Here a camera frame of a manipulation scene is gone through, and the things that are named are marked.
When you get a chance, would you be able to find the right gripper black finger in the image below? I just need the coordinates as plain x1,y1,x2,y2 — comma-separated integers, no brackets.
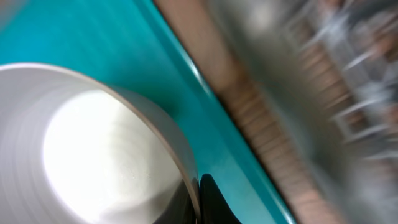
200,174,241,224

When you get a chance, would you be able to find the grey-green bowl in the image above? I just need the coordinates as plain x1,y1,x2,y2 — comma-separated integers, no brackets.
1,63,201,224

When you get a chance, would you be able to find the grey dishwasher rack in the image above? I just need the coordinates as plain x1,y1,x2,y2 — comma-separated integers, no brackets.
201,0,398,224

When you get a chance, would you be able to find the teal plastic tray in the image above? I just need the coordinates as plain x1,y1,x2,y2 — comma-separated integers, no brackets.
1,0,295,223

